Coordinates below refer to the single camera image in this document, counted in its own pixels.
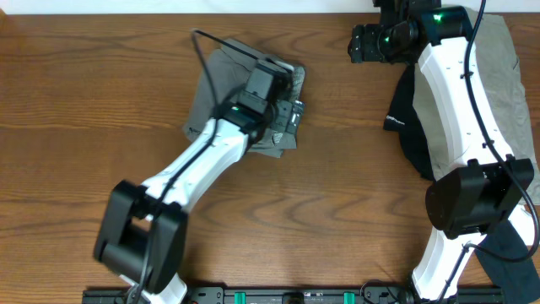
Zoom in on white garment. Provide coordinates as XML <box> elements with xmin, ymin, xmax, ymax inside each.
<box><xmin>509</xmin><ymin>204</ymin><xmax>535</xmax><ymax>247</ymax></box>

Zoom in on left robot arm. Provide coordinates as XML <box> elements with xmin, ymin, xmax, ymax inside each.
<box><xmin>94</xmin><ymin>59</ymin><xmax>305</xmax><ymax>303</ymax></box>

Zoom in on khaki shorts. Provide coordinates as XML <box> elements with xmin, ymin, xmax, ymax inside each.
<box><xmin>413</xmin><ymin>14</ymin><xmax>539</xmax><ymax>205</ymax></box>

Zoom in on grey shorts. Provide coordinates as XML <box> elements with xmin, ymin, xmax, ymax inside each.
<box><xmin>183</xmin><ymin>39</ymin><xmax>305</xmax><ymax>158</ymax></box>

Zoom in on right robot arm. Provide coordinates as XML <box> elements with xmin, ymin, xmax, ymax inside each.
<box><xmin>348</xmin><ymin>0</ymin><xmax>539</xmax><ymax>303</ymax></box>

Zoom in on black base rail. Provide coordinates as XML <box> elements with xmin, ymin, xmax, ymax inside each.
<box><xmin>82</xmin><ymin>284</ymin><xmax>508</xmax><ymax>304</ymax></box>

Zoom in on black garment with logo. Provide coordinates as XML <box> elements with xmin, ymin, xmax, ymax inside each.
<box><xmin>383</xmin><ymin>66</ymin><xmax>435</xmax><ymax>181</ymax></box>

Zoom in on dark navy garment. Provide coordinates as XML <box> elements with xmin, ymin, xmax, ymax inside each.
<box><xmin>474</xmin><ymin>219</ymin><xmax>540</xmax><ymax>304</ymax></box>

